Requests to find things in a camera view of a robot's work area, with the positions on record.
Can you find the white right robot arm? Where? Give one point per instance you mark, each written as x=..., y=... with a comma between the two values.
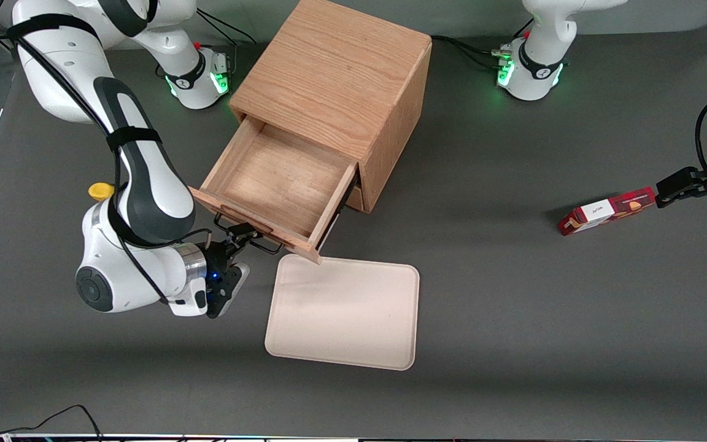
x=145, y=184

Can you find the red cookie box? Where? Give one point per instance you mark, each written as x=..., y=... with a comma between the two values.
x=608, y=212

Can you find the yellow lemon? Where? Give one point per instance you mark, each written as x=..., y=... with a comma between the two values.
x=99, y=190

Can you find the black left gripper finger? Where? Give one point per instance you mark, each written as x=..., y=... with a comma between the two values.
x=680, y=194
x=682, y=179

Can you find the beige rectangular tray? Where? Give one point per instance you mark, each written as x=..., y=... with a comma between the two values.
x=347, y=313

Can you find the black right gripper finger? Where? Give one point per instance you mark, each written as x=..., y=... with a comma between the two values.
x=221, y=243
x=242, y=232

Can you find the wooden two-drawer cabinet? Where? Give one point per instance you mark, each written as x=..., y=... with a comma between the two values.
x=329, y=67

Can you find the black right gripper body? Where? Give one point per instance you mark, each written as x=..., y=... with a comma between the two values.
x=215, y=260

